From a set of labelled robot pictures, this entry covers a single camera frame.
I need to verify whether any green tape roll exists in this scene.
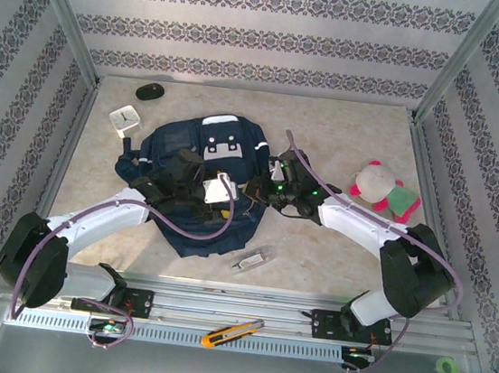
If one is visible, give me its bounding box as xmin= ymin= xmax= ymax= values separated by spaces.
xmin=434 ymin=355 xmax=460 ymax=373

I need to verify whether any white pink green plush toy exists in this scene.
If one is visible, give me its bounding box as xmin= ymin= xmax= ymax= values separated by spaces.
xmin=346 ymin=156 xmax=427 ymax=227

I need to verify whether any aluminium side rail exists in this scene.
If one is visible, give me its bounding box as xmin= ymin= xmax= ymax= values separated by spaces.
xmin=11 ymin=73 xmax=102 ymax=275
xmin=386 ymin=115 xmax=484 ymax=322

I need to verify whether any orange utility knife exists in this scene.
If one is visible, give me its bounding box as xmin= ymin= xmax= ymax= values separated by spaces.
xmin=200 ymin=312 xmax=266 ymax=356

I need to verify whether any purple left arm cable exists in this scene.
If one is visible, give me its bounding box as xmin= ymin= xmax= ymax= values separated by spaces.
xmin=6 ymin=148 xmax=241 ymax=365

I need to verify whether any small circuit board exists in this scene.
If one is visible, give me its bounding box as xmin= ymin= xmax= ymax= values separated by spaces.
xmin=88 ymin=317 xmax=127 ymax=337
xmin=340 ymin=347 xmax=377 ymax=371

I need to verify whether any white square alarm clock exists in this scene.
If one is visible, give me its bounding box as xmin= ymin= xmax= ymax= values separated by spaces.
xmin=107 ymin=104 xmax=145 ymax=141

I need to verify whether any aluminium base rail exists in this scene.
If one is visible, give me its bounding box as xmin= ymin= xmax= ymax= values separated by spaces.
xmin=0 ymin=254 xmax=476 ymax=360

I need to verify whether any black computer mouse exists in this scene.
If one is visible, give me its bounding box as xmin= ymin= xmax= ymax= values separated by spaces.
xmin=134 ymin=81 xmax=166 ymax=104

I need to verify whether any aluminium frame post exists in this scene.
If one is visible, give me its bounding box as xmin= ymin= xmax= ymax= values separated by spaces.
xmin=10 ymin=0 xmax=110 ymax=87
xmin=410 ymin=0 xmax=499 ymax=134

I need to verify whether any perforated metal cable tray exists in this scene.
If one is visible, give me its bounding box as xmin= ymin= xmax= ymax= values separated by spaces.
xmin=2 ymin=304 xmax=376 ymax=371

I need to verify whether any navy blue student backpack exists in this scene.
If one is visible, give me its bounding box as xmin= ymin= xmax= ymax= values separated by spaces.
xmin=103 ymin=101 xmax=281 ymax=269

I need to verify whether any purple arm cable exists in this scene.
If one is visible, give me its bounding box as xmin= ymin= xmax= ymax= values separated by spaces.
xmin=256 ymin=128 xmax=482 ymax=373
xmin=6 ymin=148 xmax=241 ymax=365

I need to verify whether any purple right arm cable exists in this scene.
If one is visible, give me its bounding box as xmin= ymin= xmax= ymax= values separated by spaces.
xmin=256 ymin=128 xmax=482 ymax=373

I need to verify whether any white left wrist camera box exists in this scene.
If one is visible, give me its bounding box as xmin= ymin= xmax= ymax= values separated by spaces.
xmin=199 ymin=169 xmax=241 ymax=208

